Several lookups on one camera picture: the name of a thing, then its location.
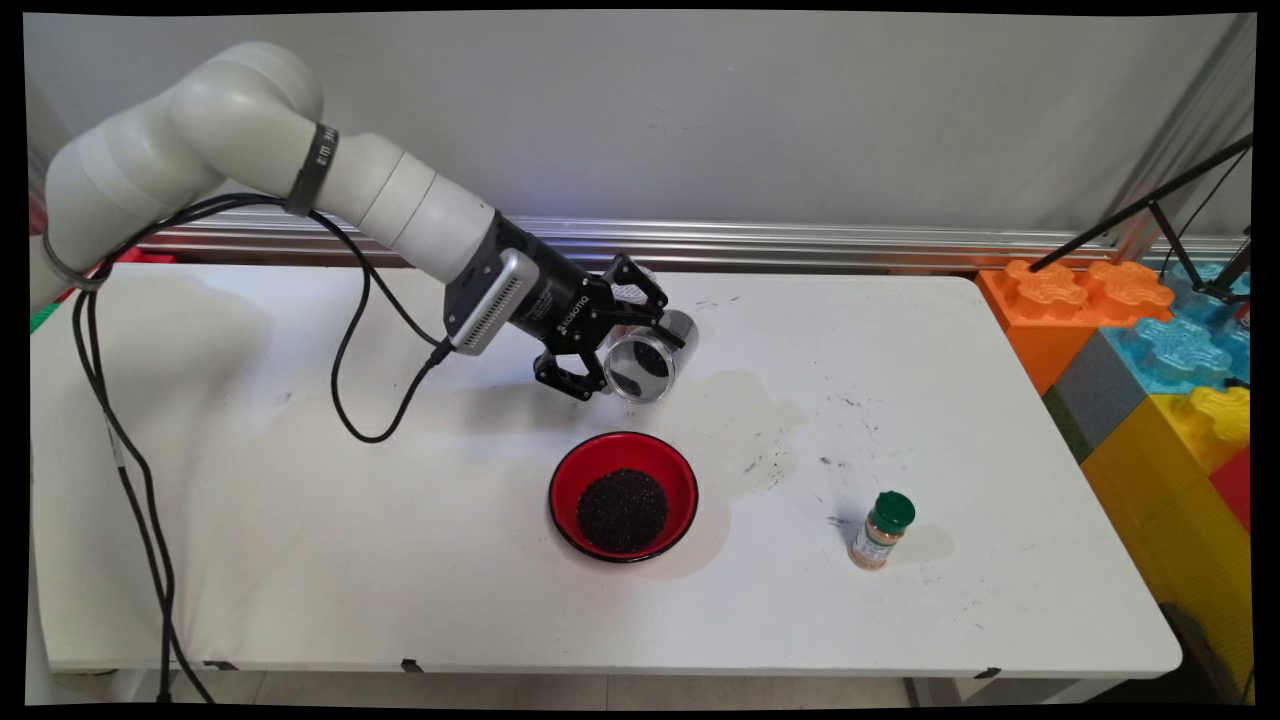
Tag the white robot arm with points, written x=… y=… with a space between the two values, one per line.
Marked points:
x=240 y=110

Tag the cinnamon stick jar perforated lid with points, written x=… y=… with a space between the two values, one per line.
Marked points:
x=640 y=292

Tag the large blue building block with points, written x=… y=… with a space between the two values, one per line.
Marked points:
x=1170 y=350

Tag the clear plastic jar black seeds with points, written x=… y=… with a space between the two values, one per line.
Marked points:
x=640 y=372

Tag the pile of black seeds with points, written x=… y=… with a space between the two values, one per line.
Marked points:
x=622 y=510

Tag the large orange building block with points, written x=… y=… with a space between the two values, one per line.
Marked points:
x=1040 y=340

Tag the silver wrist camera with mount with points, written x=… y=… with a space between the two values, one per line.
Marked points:
x=490 y=305

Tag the black tripod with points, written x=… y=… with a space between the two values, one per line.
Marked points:
x=1100 y=229

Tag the aluminium rail along wall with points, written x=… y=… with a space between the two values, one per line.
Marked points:
x=850 y=245

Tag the red bowl with black rim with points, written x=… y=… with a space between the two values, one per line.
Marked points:
x=600 y=465

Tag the green toy block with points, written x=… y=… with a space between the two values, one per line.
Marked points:
x=40 y=318

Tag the spice bottle with green cap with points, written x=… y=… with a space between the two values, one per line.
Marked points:
x=880 y=535

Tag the red studded toy block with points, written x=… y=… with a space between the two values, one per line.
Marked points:
x=140 y=256

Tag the large red building block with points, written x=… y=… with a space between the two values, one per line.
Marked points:
x=1235 y=490

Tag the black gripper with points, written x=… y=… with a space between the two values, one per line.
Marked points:
x=565 y=305

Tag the large grey building block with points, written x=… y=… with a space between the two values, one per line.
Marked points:
x=1095 y=395

